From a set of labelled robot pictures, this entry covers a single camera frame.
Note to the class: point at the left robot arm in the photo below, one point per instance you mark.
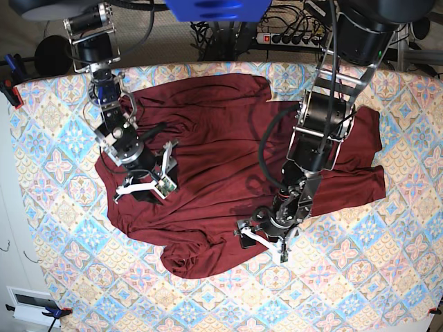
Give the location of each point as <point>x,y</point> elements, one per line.
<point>361,32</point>

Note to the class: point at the white power strip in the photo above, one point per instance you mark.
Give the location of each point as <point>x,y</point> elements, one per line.
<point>276,39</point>

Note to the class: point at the patterned tile tablecloth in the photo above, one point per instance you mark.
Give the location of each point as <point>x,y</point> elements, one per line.
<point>371,267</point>

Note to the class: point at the blue orange clamp upper left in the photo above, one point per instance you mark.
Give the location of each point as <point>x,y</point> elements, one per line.
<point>17,75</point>

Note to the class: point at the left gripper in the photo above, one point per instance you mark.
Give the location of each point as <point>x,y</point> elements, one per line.
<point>273,224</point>

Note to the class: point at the dark red t-shirt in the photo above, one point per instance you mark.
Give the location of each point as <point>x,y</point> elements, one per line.
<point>219,121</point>

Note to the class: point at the white wall outlet box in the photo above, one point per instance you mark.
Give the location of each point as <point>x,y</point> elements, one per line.
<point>29,305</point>

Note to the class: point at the blue orange clamp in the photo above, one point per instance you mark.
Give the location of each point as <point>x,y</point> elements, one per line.
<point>57,312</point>
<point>17,75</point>

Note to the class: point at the blue orange clamp lower left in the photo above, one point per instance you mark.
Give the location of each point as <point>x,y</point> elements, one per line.
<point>57,312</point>

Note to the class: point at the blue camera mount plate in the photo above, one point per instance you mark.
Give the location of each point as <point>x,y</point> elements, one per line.
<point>218,10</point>

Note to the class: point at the orange clamp lower right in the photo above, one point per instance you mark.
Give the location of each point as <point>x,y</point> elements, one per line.
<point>435,311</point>

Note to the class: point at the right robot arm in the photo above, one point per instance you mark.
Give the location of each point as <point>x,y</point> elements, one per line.
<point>89,37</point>

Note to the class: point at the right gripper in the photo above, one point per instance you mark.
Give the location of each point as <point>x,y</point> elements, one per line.
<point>123,151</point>

